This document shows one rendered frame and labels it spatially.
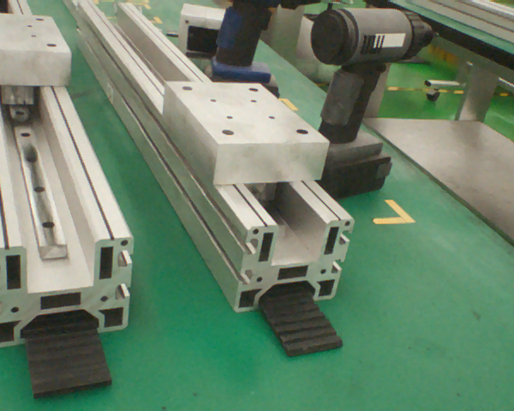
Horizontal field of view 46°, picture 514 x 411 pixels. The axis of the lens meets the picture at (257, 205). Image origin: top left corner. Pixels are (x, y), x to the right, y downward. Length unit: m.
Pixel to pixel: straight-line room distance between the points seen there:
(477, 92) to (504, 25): 1.06
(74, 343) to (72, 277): 0.05
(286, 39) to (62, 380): 3.31
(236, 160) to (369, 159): 0.26
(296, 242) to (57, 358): 0.22
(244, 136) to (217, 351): 0.18
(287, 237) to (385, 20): 0.28
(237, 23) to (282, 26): 2.68
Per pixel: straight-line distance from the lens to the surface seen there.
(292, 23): 3.64
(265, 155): 0.53
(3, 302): 0.46
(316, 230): 0.52
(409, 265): 0.65
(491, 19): 2.26
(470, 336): 0.58
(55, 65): 0.72
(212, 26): 1.14
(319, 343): 0.50
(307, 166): 0.56
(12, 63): 0.72
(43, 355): 0.46
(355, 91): 0.71
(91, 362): 0.45
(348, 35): 0.65
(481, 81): 3.23
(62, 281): 0.47
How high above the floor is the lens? 1.10
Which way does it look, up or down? 28 degrees down
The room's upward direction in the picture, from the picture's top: 10 degrees clockwise
